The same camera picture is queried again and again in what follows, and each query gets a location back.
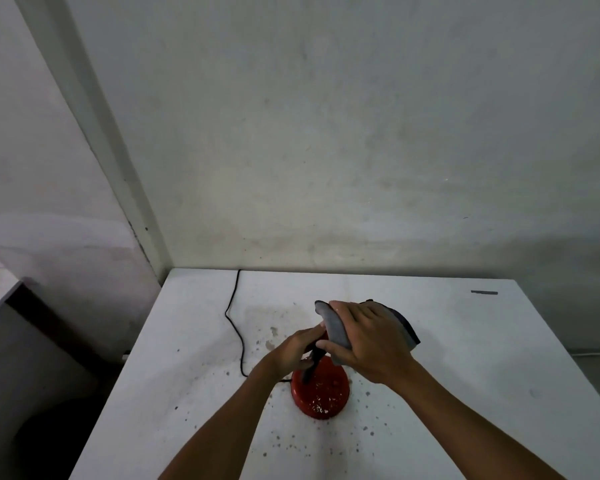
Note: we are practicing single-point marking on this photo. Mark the person's left thumb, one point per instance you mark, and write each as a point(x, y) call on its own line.
point(314, 332)

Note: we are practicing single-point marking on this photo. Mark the person's right hand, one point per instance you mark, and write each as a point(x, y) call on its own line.
point(375, 344)

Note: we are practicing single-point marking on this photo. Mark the grey cleaning cloth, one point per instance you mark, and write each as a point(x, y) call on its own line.
point(334, 328)

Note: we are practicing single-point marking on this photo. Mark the person's left hand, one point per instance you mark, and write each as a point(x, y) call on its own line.
point(289, 353)

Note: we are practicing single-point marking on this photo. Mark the person's left forearm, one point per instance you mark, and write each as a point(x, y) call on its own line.
point(220, 424)

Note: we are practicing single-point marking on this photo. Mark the person's right thumb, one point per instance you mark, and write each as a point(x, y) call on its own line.
point(334, 348)

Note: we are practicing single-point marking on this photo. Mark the small grey strip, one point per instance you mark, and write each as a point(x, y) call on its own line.
point(484, 292)

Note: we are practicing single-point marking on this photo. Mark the person's right forearm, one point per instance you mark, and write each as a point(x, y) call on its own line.
point(470, 424)

